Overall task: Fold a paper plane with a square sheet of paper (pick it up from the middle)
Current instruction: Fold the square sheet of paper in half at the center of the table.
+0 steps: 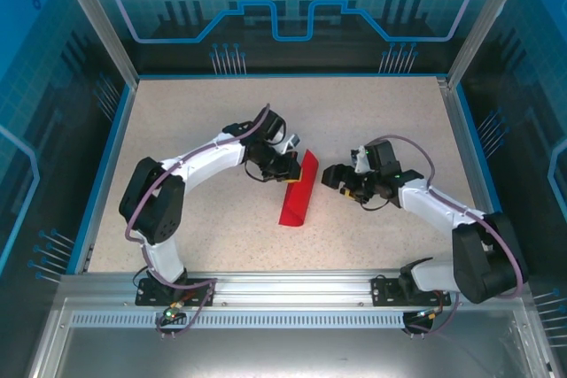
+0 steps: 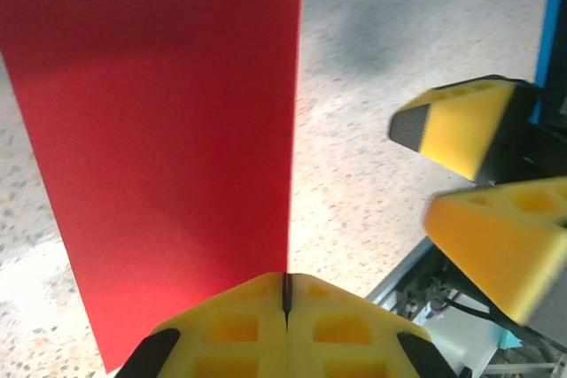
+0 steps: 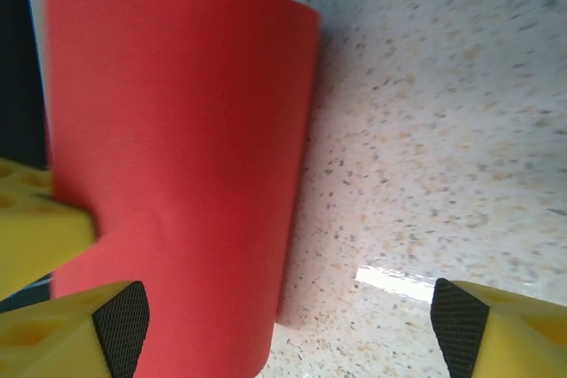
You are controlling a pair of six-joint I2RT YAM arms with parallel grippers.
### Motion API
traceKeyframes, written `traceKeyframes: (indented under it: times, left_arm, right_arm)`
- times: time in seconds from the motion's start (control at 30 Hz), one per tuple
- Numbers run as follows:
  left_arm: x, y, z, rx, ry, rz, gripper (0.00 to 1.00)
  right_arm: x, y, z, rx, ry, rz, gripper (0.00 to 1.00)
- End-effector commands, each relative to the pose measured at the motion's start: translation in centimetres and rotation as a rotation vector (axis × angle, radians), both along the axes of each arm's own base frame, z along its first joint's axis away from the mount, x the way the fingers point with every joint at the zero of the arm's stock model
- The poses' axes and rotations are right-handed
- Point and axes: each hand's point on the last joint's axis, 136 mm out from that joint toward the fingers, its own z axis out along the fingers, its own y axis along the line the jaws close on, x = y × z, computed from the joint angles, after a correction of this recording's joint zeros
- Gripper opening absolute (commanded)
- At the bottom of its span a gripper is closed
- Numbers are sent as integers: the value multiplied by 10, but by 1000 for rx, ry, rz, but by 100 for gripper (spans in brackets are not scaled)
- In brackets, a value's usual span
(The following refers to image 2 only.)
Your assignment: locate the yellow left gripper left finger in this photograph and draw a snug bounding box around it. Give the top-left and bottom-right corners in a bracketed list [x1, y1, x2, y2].
[113, 272, 288, 378]

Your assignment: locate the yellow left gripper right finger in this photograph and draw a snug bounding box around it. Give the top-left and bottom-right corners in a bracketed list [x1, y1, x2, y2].
[285, 272, 458, 378]

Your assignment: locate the red cloth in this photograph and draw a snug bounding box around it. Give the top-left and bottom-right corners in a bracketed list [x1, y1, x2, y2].
[0, 0, 305, 374]

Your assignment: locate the blue table edge trim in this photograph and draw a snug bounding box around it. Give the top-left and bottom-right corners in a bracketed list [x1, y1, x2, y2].
[533, 0, 567, 125]

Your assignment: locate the aluminium frame beam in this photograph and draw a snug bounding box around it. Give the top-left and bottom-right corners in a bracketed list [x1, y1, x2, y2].
[366, 235, 501, 378]

